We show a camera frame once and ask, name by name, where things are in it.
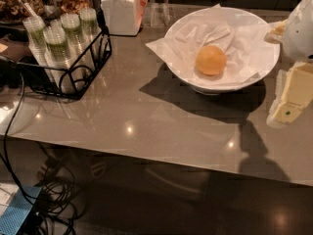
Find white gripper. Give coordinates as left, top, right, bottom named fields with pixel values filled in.
left=264, top=0, right=313, bottom=128

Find orange fruit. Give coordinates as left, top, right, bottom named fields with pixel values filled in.
left=196, top=45, right=227, bottom=75

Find white bowl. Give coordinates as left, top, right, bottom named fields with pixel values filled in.
left=163, top=6, right=281, bottom=96

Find white paper liner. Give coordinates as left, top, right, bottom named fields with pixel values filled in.
left=145, top=3, right=281, bottom=86

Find clear acrylic stand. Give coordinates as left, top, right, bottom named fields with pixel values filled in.
left=149, top=0, right=170, bottom=27

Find white lidded jar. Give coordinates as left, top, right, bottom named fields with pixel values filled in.
left=101, top=0, right=141, bottom=36

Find plastic cup stack right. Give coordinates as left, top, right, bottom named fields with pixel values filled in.
left=79, top=8, right=99, bottom=36

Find plastic cup stack middle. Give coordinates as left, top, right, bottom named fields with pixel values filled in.
left=61, top=13, right=85, bottom=55

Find snack dish back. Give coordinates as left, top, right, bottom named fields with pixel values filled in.
left=57, top=0, right=91, bottom=14

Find plastic cup stack left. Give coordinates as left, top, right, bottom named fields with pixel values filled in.
left=22, top=17, right=47, bottom=66

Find snack tray left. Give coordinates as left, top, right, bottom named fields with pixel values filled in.
left=0, top=0, right=44, bottom=24

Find blue box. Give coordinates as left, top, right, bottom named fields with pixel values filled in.
left=0, top=183, right=41, bottom=235

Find black wire basket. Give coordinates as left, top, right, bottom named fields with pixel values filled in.
left=17, top=17, right=112, bottom=99

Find tangled black cables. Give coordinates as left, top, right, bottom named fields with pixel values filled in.
left=19, top=144, right=99, bottom=235

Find black cable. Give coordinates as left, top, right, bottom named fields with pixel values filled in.
left=0, top=54, right=37, bottom=208

